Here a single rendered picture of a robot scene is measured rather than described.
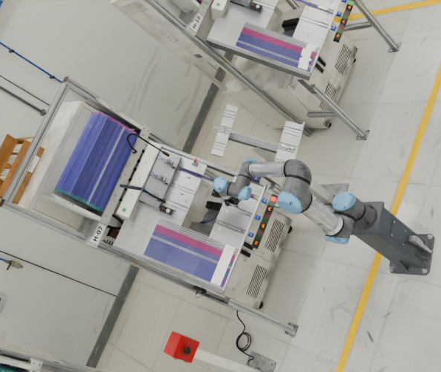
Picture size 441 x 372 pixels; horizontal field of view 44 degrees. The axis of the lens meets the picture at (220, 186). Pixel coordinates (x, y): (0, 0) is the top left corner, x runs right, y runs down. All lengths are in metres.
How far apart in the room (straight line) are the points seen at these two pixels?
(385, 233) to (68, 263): 2.80
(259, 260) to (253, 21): 1.59
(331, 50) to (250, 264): 1.68
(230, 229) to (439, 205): 1.25
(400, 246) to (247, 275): 1.10
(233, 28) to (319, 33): 0.55
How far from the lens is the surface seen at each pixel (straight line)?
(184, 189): 3.30
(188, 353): 3.28
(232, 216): 3.24
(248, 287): 3.75
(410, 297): 3.35
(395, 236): 3.09
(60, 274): 4.83
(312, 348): 3.60
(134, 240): 3.29
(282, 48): 3.61
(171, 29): 3.73
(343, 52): 4.33
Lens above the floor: 2.88
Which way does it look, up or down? 37 degrees down
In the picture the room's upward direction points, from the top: 57 degrees counter-clockwise
